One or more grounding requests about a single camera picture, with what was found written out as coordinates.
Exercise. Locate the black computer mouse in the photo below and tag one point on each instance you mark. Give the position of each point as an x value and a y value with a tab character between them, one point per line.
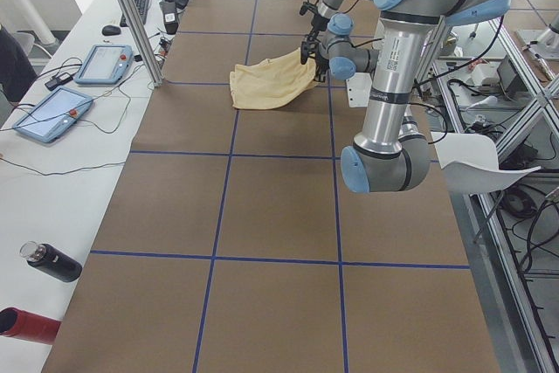
110	30

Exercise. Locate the lower blue teach pendant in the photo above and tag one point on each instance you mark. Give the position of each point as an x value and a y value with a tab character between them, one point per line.
53	115

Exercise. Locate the black keyboard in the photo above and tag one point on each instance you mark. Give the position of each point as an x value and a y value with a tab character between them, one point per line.
137	4

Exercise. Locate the blue teach pendant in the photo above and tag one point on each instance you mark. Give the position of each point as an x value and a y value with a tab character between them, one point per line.
53	115
104	65

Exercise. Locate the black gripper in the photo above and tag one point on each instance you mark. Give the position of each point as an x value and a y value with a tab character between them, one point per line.
314	28
320	61

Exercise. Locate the white plastic chair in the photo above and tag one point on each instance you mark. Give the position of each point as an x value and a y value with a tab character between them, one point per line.
471	166

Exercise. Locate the red cylindrical bottle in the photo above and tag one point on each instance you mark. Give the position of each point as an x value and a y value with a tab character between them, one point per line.
27	326

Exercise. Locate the aluminium frame post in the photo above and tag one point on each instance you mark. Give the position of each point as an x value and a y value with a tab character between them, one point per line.
135	25

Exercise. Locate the black bottle with steel cap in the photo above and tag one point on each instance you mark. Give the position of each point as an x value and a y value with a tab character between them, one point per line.
50	260

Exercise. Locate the upper blue teach pendant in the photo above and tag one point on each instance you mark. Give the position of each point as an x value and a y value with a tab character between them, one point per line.
104	65

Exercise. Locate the cream long-sleeve printed shirt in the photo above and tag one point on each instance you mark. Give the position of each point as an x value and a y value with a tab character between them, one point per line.
272	83

